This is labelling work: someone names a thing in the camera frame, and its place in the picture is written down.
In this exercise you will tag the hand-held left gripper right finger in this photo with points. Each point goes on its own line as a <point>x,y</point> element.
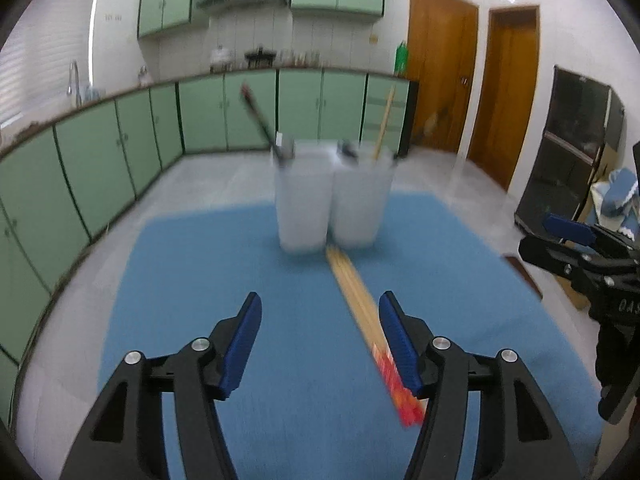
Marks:
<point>400,347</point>

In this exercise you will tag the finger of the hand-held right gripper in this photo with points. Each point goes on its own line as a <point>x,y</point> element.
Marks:
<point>570,227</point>
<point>550,257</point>

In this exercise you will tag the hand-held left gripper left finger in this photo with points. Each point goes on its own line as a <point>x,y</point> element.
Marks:
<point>245,340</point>

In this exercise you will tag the bundle of chopsticks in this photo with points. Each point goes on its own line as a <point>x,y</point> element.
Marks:
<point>357,300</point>

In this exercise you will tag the white double utensil holder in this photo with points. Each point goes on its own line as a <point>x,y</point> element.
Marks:
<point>305,200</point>

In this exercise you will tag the single bamboo chopstick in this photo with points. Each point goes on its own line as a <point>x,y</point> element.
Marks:
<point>385,120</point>

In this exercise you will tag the dark red-tipped chopstick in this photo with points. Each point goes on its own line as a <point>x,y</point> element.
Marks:
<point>260,117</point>

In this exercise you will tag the blue white cloth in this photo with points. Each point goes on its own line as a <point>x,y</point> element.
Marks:
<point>617,195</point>

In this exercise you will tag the black glass cabinet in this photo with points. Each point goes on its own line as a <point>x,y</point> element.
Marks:
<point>570,150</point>

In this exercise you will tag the blue table mat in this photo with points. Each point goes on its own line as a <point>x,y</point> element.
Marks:
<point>310,410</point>

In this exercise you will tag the wooden door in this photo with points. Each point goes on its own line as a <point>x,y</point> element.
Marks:
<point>505,95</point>
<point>440,60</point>

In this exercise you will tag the green base cabinets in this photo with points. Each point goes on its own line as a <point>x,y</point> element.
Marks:
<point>90,170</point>

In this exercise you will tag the green bottle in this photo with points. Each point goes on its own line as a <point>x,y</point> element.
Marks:
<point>402,60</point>

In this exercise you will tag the white cooking pot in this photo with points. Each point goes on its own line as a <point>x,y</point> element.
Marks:
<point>221,60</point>

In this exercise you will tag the black wok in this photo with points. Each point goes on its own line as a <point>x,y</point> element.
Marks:
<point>261,57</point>

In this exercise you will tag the metal faucet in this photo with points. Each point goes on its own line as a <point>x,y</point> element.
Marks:
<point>75,80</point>

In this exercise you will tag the white window blind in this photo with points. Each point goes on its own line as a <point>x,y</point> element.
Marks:
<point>45,60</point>

